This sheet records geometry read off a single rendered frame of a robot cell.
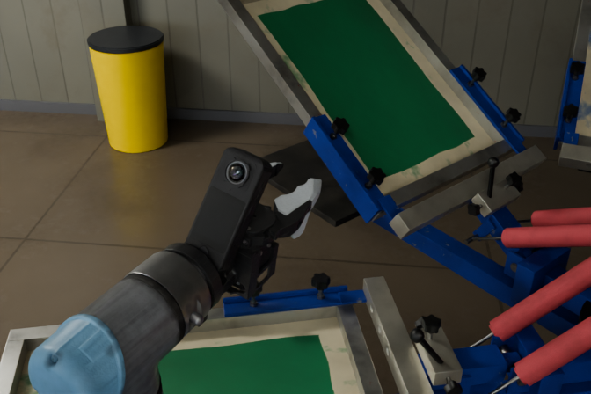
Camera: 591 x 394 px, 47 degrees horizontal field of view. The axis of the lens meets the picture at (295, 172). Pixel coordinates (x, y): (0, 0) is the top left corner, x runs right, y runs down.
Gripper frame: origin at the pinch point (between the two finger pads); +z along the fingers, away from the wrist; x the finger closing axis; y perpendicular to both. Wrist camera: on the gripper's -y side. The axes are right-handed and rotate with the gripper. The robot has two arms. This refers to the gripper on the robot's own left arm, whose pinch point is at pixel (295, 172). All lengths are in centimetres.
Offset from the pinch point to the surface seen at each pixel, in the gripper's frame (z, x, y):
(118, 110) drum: 216, -235, 170
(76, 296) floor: 100, -153, 190
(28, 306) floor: 84, -167, 192
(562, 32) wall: 380, -18, 98
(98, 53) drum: 213, -248, 135
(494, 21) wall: 362, -57, 98
